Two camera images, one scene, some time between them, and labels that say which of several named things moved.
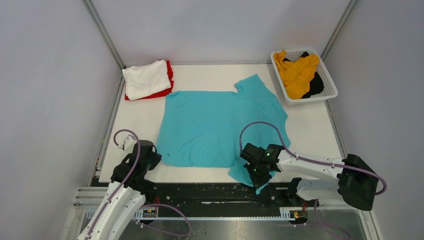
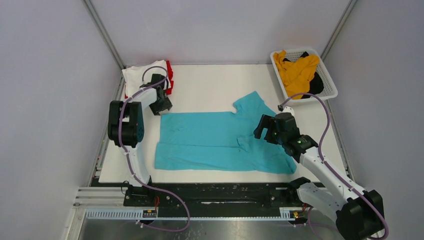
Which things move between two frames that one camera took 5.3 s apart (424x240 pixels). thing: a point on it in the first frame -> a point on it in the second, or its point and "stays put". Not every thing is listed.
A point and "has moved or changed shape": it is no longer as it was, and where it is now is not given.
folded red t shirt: x=170 y=77 stays put
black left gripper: x=156 y=158 -> x=166 y=104
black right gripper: x=257 y=182 -> x=268 y=122
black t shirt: x=316 y=86 stays put
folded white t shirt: x=146 y=79 stays put
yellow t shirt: x=296 y=75 stays put
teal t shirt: x=210 y=129 has moved or changed shape
